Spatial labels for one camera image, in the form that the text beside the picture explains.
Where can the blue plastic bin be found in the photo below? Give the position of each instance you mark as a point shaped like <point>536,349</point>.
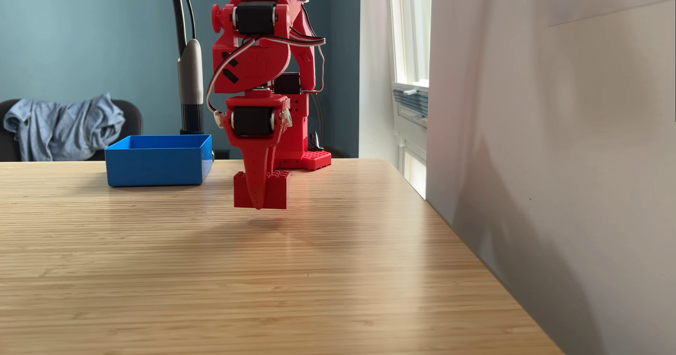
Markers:
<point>156,166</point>

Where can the black chair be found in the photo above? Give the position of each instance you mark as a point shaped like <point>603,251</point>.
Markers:
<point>132,120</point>

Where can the red lego brick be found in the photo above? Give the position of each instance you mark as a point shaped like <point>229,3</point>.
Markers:
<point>277,191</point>

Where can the grey blue cloth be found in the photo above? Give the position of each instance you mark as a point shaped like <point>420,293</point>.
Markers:
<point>58,128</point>

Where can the white window frame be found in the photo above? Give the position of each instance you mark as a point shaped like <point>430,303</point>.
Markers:
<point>409,38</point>

